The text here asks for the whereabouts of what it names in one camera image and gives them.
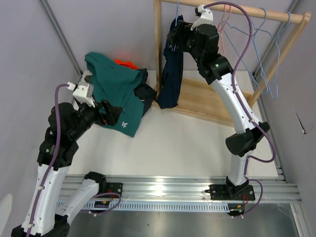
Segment aluminium mounting rail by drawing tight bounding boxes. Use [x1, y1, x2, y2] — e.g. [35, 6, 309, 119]
[59, 174, 303, 204]

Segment black shorts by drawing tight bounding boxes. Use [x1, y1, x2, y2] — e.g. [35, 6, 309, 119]
[134, 68, 157, 116]

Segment pink hanger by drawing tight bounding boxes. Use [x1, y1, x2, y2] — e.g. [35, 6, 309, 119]
[217, 5, 227, 56]
[222, 5, 232, 30]

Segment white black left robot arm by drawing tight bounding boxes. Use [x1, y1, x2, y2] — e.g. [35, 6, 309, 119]
[11, 100, 123, 237]

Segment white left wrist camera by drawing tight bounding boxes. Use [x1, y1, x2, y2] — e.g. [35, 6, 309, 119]
[67, 81, 95, 108]

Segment navy blue shorts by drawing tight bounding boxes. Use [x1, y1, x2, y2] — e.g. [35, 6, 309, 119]
[155, 14, 185, 110]

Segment wooden clothes rack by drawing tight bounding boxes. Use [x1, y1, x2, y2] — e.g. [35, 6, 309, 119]
[154, 0, 312, 126]

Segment slotted grey cable duct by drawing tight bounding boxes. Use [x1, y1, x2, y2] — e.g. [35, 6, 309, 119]
[82, 200, 230, 213]

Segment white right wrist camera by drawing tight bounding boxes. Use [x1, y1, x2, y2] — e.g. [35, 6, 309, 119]
[191, 4, 213, 31]

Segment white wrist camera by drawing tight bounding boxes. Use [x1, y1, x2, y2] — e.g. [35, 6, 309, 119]
[191, 4, 213, 31]
[67, 81, 95, 108]

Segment orange mesh shorts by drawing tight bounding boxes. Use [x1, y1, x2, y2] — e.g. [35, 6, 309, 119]
[114, 59, 138, 70]

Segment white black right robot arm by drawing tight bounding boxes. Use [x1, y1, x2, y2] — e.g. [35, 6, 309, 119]
[167, 20, 270, 201]

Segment teal green shorts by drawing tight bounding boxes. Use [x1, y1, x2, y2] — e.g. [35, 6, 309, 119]
[85, 52, 144, 137]

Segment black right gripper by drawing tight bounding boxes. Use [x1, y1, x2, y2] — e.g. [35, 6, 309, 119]
[167, 20, 203, 64]

